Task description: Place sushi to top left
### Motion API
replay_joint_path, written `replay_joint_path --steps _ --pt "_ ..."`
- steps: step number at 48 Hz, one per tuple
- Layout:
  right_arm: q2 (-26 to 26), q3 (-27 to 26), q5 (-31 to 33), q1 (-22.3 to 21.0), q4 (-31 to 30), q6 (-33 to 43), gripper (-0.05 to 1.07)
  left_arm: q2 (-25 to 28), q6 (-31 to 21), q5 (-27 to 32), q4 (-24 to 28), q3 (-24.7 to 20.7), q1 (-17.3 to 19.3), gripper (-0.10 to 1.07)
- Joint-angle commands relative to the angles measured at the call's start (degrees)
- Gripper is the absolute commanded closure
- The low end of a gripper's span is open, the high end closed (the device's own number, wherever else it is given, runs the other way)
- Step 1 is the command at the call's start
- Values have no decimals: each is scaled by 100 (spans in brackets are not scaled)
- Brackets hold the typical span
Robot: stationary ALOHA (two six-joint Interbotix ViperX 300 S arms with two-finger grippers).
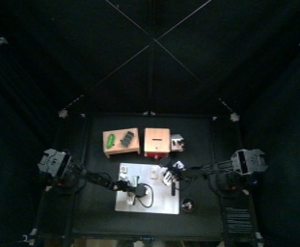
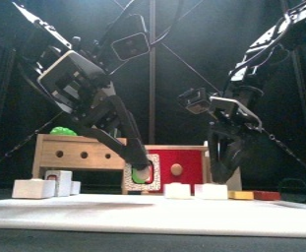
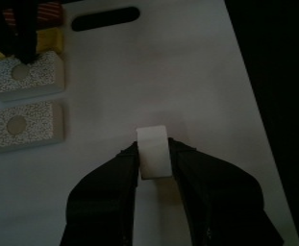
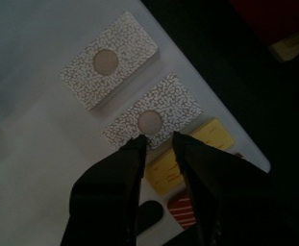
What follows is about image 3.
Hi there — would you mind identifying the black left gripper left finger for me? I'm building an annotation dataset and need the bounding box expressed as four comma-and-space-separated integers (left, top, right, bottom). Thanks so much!
59, 139, 140, 246

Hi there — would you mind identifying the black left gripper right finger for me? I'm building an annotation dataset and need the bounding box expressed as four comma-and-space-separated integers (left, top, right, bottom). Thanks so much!
167, 136, 285, 246

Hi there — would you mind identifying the white rice sushi piece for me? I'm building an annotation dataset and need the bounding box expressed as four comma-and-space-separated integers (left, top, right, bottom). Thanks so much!
135, 125, 175, 181

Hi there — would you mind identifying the yellow egg sushi block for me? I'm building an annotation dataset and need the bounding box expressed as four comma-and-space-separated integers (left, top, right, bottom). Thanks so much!
0, 27, 65, 61

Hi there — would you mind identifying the red striped sushi block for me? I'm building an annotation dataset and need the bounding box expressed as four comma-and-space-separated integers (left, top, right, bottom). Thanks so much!
1, 1, 65, 31

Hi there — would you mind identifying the speckled white sushi roll block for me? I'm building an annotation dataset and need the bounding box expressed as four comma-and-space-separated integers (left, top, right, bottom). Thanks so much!
0, 101, 65, 154
0, 50, 67, 103

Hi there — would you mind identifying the white cutting board with handle slot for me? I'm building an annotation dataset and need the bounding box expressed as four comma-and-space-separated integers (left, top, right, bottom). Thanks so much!
0, 0, 299, 246

